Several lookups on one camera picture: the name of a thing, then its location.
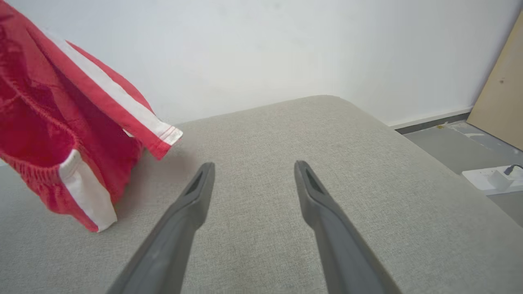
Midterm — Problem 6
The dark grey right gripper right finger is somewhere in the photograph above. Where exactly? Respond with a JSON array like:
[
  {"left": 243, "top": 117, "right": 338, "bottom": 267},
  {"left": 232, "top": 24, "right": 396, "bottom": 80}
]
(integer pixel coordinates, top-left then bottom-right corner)
[{"left": 294, "top": 160, "right": 403, "bottom": 294}]

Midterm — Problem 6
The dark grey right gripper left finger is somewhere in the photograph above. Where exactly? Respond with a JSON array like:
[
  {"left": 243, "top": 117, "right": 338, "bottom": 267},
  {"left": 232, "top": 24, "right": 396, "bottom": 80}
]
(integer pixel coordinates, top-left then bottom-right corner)
[{"left": 106, "top": 162, "right": 216, "bottom": 294}]

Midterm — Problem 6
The red clothes stack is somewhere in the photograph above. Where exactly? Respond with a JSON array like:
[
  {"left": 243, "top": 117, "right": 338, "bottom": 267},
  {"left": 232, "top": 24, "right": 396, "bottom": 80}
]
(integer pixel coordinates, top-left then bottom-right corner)
[{"left": 0, "top": 0, "right": 183, "bottom": 233}]

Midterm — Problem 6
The white power strip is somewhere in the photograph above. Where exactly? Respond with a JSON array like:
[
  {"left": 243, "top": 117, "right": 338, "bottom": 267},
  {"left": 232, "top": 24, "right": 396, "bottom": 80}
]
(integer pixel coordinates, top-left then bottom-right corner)
[{"left": 462, "top": 165, "right": 523, "bottom": 196}]

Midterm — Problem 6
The light wooden board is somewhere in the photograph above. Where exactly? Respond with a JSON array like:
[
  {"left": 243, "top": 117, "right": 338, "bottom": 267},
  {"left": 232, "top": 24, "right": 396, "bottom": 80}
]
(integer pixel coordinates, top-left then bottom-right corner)
[{"left": 467, "top": 10, "right": 523, "bottom": 151}]

